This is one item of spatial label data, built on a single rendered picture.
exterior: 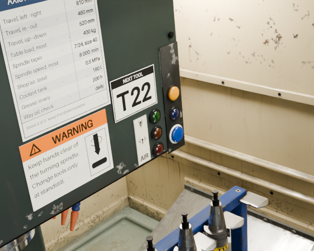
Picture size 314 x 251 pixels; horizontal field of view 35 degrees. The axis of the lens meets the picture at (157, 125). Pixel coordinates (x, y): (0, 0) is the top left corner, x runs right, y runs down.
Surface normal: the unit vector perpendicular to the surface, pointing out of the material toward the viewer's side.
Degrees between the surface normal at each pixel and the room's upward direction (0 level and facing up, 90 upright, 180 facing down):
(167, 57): 90
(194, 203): 24
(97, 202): 90
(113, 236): 0
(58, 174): 90
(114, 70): 90
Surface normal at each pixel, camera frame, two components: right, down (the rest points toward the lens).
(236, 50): -0.69, 0.36
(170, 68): 0.72, 0.23
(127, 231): -0.09, -0.91
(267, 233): -0.37, -0.68
